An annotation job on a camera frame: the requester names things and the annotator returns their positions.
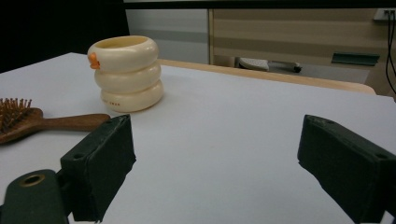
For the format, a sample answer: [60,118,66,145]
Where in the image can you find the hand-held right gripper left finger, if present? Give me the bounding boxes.
[60,114,137,222]

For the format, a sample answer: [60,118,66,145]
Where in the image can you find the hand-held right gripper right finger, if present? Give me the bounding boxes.
[297,114,396,224]

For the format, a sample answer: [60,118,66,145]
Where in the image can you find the wooden hairbrush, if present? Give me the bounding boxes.
[0,97,111,146]

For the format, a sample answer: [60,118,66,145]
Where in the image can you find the cream ringed duck container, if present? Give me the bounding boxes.
[87,35,165,114]

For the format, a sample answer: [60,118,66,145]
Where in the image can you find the green flat tray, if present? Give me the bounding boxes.
[331,51,381,67]

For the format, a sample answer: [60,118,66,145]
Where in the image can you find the white foot pedal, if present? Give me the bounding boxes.
[238,57,271,72]

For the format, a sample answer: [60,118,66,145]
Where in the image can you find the beige wooden cabinet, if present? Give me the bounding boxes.
[208,8,396,97]

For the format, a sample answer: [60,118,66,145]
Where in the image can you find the white power strip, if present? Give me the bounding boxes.
[373,7,396,22]

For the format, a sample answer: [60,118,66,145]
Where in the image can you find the black cable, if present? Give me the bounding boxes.
[385,10,396,87]

